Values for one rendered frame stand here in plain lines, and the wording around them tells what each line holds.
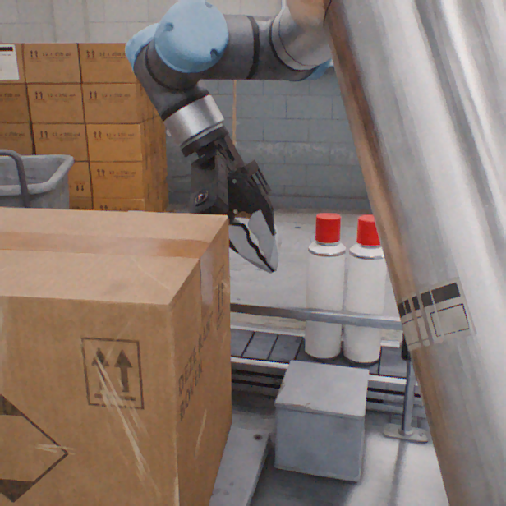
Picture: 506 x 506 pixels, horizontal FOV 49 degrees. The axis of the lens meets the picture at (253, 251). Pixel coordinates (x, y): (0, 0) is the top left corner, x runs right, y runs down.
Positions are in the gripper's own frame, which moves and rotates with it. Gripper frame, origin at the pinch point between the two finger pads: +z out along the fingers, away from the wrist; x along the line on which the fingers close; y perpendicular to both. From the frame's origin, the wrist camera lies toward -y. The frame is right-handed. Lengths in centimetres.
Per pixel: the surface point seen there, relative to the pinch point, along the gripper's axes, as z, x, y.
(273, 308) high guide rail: 4.8, 0.9, -4.1
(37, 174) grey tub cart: -59, 163, 188
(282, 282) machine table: 12.6, 13.4, 36.9
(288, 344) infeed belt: 12.4, 3.8, 1.1
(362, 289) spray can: 7.7, -10.9, -2.4
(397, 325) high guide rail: 13.5, -13.1, -4.1
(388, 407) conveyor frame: 23.4, -7.1, -5.3
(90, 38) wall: -167, 197, 404
